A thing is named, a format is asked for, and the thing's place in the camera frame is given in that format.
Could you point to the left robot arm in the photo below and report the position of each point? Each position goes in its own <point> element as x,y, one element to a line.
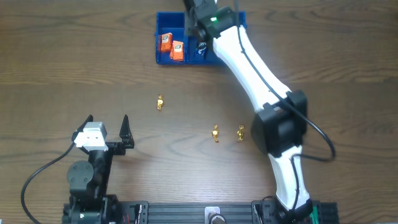
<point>90,180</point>

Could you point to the blue candy pack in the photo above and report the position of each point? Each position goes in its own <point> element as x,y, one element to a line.
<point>201,49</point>

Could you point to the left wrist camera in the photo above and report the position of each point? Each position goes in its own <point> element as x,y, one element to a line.
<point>91,137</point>

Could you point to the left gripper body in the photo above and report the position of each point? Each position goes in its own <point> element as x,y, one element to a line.
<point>115,148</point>

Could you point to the blue tray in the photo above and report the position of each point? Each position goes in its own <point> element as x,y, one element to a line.
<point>169,25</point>

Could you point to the gold candy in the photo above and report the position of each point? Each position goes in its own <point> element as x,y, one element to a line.
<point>160,101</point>
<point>215,133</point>
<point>240,133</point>

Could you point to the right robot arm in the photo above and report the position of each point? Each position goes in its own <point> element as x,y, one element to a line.
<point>248,71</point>

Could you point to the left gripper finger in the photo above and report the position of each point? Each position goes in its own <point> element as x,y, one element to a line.
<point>81,126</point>
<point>126,133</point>

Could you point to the mounting rail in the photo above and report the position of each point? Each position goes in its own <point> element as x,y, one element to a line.
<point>180,213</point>

